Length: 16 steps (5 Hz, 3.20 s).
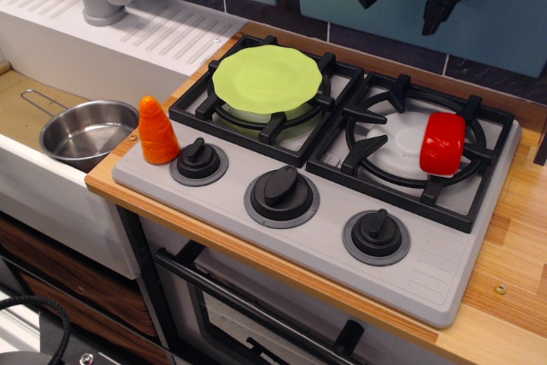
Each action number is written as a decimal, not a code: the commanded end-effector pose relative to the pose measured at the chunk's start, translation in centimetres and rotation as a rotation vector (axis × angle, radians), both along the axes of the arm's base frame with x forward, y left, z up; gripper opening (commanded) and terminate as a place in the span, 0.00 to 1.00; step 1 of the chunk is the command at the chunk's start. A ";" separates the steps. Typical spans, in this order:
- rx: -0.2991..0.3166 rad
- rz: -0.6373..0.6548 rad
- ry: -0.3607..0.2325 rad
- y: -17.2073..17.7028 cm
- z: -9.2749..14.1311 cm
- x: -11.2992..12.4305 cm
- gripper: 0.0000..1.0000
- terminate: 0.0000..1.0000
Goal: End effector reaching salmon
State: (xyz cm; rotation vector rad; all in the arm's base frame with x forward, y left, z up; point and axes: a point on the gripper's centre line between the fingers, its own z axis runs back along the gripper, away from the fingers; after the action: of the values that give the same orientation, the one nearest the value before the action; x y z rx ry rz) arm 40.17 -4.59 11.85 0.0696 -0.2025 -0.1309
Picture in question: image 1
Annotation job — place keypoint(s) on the grey toy stove top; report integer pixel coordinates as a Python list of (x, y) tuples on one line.
[(427, 284)]

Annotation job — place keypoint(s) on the black right burner grate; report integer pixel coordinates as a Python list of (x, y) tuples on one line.
[(374, 144)]

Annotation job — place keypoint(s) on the stainless steel pot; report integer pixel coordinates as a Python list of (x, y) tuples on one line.
[(83, 135)]

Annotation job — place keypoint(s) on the black burner grate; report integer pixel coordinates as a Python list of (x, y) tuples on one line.
[(374, 144), (289, 136)]

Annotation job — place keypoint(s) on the black stove knob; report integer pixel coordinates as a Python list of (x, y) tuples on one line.
[(376, 238), (281, 199), (199, 164)]

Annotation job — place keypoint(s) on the black left burner grate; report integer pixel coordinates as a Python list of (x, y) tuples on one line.
[(289, 136)]

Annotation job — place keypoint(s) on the orange toy carrot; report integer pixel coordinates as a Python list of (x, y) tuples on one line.
[(158, 140)]

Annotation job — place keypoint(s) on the black oven door handle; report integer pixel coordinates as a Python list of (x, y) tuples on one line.
[(183, 266)]

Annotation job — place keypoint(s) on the black right stove knob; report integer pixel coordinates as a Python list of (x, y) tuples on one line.
[(376, 238)]

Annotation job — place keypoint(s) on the white toy sink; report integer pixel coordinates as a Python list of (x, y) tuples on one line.
[(153, 50)]

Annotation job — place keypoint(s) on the teal cabinet right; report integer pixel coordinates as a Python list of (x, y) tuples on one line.
[(507, 34)]

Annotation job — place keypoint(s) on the wooden drawer front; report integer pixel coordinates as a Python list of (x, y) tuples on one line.
[(101, 303)]

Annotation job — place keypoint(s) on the green plastic plate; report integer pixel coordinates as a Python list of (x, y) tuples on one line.
[(267, 79)]

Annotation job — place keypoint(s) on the black left stove knob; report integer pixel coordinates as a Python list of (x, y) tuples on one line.
[(199, 164)]

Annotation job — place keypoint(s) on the black middle stove knob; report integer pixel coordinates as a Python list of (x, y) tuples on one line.
[(281, 199)]

